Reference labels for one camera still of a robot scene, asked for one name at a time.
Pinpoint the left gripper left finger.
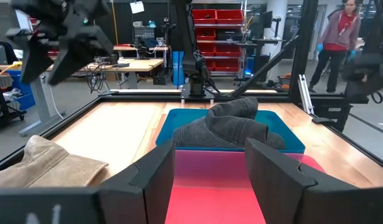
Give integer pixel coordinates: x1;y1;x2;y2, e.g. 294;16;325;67
97;139;176;224

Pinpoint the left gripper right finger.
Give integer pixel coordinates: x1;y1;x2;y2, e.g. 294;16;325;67
245;138;383;224

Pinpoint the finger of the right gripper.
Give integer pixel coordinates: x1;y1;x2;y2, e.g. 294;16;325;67
21;40;55;84
47;26;114;86

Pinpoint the dark grey hat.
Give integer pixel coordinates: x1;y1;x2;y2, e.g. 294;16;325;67
171;97;286;151

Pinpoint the tan hat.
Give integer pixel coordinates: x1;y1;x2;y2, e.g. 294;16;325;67
0;134;110;189

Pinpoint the blue crate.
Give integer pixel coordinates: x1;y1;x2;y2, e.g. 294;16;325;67
6;70;36;111

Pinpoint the wooden workbench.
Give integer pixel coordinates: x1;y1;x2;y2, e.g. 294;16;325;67
112;44;169;60
71;57;164;90

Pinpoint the black cart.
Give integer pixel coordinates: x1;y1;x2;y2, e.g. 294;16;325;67
0;70;27;131

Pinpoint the white paper sign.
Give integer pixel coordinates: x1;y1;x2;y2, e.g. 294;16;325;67
130;1;145;15

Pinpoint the red plastic bin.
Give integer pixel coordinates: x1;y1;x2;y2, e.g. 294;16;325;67
164;149;326;224

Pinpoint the blue plastic bin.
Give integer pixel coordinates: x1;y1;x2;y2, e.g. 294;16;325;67
155;108;306;154

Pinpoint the blue box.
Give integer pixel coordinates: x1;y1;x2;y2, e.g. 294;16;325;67
172;50;186;87

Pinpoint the red storage bin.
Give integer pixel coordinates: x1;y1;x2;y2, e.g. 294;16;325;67
215;9;244;26
214;58;242;72
214;44;242;57
192;9;217;26
197;42;215;57
196;28;217;41

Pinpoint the metal shelf rack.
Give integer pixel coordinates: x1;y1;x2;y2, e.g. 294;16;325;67
191;0;247;78

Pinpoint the black storage bin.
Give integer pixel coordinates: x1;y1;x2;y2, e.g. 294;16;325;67
215;29;243;42

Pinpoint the person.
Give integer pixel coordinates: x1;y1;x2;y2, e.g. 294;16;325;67
308;0;362;94

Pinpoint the black cable bundle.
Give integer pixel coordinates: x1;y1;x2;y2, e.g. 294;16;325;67
85;60;113;94

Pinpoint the yellow cable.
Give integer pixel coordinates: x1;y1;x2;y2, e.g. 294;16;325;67
0;61;23;82

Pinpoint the grey desk leg frame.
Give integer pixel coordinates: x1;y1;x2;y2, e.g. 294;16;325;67
18;73;67;138

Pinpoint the white cable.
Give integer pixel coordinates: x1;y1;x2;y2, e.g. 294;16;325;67
47;82;65;121

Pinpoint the white metal bracket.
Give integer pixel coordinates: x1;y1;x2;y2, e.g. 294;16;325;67
298;73;315;115

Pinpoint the black table frame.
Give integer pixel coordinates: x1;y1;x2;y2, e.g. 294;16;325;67
0;0;383;174

